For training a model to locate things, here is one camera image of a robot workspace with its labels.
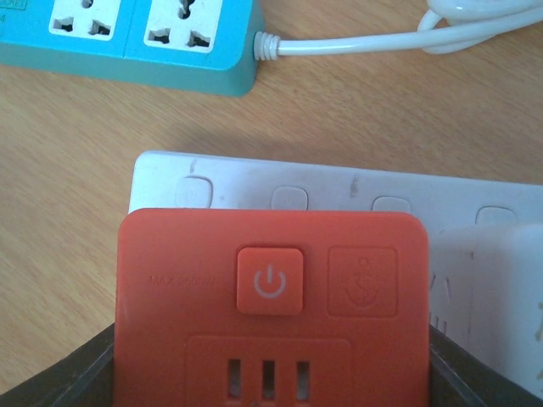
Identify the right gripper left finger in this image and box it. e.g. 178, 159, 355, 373
1, 325, 115, 406

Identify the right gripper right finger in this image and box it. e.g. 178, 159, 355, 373
429, 326, 542, 407

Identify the white cube adapter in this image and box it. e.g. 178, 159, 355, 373
429, 223, 542, 398

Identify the red cube adapter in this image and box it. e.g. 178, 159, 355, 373
113, 209, 430, 406

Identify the long white multicolour power strip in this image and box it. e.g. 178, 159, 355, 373
129, 151, 542, 239

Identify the teal power strip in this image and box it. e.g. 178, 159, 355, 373
1, 1, 265, 97

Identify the teal strip white cable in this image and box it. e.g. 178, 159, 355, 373
253, 0, 543, 60

